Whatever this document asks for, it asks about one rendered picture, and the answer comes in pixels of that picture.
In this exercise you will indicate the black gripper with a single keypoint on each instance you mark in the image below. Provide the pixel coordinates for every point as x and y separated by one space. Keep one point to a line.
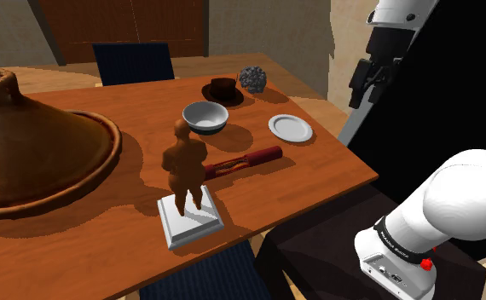
388 43

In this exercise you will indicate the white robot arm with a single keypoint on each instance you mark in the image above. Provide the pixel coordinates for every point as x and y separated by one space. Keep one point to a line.
459 199

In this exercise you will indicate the white plate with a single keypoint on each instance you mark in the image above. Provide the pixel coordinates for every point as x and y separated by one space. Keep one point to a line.
290 128

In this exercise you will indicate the grey bumpy ball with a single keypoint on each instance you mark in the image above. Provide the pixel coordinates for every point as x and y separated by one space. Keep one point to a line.
253 79

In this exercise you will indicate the dark red rolling pin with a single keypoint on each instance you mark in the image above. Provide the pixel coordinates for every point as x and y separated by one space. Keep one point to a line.
263 156

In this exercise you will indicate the dark brown cup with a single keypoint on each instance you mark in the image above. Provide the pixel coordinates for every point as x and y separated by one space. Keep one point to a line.
223 88

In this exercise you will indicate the dark robot stand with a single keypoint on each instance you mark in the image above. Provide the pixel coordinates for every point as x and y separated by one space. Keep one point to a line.
330 245

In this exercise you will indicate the white bowl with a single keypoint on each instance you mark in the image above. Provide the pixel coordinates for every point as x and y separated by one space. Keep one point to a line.
205 116

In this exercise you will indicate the brown figure on white base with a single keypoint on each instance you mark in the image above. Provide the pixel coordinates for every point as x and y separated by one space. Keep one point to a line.
185 162

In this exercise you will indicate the dark blue chair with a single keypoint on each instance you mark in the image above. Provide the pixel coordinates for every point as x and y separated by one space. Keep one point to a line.
209 276
133 62

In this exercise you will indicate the brown wooden cabinet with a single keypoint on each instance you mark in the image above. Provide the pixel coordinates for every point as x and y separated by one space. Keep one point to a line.
122 25

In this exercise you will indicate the brown wooden table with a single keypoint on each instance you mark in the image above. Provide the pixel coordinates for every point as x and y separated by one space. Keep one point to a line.
81 249

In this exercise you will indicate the brown clay tagine pot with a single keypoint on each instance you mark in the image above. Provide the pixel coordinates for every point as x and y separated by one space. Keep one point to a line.
31 153

